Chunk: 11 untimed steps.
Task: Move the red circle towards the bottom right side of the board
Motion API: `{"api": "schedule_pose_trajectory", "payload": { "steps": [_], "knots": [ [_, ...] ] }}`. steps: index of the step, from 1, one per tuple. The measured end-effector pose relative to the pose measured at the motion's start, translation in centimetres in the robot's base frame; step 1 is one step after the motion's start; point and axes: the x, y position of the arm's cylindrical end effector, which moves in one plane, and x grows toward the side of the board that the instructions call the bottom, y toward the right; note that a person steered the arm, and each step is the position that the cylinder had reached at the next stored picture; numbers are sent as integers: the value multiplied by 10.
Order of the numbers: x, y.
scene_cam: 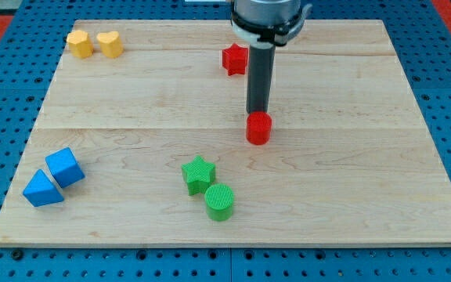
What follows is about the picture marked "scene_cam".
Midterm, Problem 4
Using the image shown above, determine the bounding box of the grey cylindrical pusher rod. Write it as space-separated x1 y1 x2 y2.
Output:
246 45 276 114

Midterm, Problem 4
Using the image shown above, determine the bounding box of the red cylinder block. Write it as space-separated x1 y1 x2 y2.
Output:
246 111 272 145

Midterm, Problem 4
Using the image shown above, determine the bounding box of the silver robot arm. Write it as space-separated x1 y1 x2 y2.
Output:
230 0 312 114

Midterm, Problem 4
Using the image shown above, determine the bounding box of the wooden board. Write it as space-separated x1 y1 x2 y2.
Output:
0 20 451 248

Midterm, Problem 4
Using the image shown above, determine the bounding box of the red star block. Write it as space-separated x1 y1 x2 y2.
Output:
222 43 248 76

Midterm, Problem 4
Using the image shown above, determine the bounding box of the green star block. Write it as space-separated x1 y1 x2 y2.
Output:
181 155 215 196

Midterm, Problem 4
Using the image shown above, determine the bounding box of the green cylinder block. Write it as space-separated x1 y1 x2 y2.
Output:
204 183 234 222

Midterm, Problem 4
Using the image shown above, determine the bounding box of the yellow heart block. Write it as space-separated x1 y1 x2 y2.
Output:
96 31 124 59

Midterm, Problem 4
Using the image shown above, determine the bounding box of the yellow hexagon block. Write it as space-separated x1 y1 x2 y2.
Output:
67 30 93 59

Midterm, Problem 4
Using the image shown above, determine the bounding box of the blue cube block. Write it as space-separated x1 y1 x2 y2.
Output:
45 147 85 188

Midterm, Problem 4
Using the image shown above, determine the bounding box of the blue triangle block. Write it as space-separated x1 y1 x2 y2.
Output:
23 169 64 207

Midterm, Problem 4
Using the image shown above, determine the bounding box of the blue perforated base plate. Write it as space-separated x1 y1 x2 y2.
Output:
0 0 451 281

